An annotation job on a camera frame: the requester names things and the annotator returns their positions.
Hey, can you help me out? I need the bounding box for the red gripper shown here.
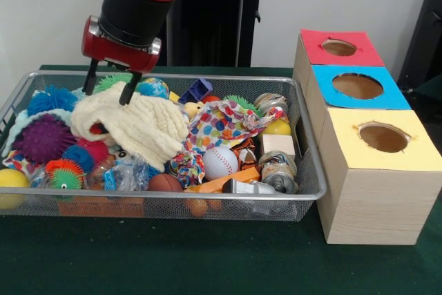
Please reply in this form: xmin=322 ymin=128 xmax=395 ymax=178
xmin=81 ymin=15 xmax=162 ymax=106

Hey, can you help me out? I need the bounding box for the cream knitted cloth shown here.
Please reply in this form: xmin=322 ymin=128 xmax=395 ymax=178
xmin=70 ymin=80 xmax=190 ymax=173

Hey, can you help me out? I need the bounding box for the tiger plush toy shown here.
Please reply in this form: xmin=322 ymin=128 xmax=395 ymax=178
xmin=230 ymin=137 xmax=259 ymax=171

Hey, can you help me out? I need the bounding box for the shallow mesh bin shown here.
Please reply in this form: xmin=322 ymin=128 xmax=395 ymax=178
xmin=0 ymin=70 xmax=328 ymax=222

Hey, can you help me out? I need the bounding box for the wooden box with three holes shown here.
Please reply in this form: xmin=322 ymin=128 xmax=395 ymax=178
xmin=292 ymin=28 xmax=442 ymax=246

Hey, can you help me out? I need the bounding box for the globe print ball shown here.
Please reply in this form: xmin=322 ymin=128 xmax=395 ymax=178
xmin=136 ymin=77 xmax=171 ymax=100

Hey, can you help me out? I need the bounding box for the blue puffer ball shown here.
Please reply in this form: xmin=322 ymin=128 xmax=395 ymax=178
xmin=26 ymin=84 xmax=79 ymax=116

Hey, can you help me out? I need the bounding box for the blue building block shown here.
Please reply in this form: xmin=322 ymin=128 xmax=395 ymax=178
xmin=177 ymin=78 xmax=214 ymax=105

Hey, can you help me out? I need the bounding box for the purple spiky ball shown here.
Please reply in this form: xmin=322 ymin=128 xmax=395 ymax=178
xmin=13 ymin=113 xmax=79 ymax=164

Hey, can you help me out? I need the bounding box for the polka dot cloth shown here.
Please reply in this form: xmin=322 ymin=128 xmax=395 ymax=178
xmin=184 ymin=99 xmax=289 ymax=153

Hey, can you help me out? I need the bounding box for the white baseball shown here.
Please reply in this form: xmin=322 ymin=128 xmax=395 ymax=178
xmin=202 ymin=146 xmax=239 ymax=181

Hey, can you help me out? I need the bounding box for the yellow smooth ball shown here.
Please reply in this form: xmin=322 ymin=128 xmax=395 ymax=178
xmin=0 ymin=168 xmax=31 ymax=210

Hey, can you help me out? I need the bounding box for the plain wooden cube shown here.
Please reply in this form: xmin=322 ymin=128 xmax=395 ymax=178
xmin=259 ymin=133 xmax=297 ymax=160

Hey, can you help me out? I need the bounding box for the crushed drink can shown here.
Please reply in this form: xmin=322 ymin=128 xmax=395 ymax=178
xmin=257 ymin=151 xmax=300 ymax=194

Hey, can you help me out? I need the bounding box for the black chair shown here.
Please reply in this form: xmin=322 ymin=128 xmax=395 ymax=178
xmin=396 ymin=0 xmax=442 ymax=85

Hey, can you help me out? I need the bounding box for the black cable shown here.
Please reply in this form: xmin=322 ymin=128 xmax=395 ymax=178
xmin=119 ymin=52 xmax=149 ymax=66

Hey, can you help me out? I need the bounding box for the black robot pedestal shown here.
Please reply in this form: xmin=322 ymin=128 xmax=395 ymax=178
xmin=162 ymin=0 xmax=279 ymax=68

